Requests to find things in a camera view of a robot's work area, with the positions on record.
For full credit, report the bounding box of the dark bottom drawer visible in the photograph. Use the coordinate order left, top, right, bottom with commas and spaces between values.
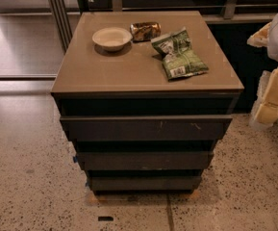
88, 176, 202, 192

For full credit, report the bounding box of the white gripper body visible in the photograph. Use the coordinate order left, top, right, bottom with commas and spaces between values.
257, 67, 278, 107

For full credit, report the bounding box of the brown drawer cabinet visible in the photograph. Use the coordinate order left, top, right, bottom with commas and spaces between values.
50, 11, 245, 196

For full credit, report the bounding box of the metal railing frame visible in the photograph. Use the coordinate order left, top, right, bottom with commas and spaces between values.
76, 0, 278, 47

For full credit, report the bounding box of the crushed golden can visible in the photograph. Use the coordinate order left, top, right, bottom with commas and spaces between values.
130, 22, 161, 41

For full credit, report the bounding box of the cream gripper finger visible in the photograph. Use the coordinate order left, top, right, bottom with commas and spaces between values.
247, 23, 271, 47
249, 100, 278, 127

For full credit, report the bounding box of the dark middle drawer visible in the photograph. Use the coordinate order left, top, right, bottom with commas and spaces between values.
75, 151, 214, 170

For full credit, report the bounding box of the blue tape piece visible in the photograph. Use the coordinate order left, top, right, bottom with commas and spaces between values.
73, 156, 78, 163

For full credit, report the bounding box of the white bowl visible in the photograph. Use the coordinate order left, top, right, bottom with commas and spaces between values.
92, 27, 132, 52

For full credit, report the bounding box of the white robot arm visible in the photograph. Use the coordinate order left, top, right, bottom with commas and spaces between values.
247, 13, 278, 130

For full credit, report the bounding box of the dark drawer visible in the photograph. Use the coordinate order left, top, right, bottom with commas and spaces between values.
88, 176, 202, 192
75, 151, 214, 170
60, 115, 232, 141

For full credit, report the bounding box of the green chip bag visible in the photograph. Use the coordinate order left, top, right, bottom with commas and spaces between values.
151, 27, 209, 81

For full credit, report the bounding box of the dark top drawer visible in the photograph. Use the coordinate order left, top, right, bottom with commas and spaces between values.
60, 115, 232, 141

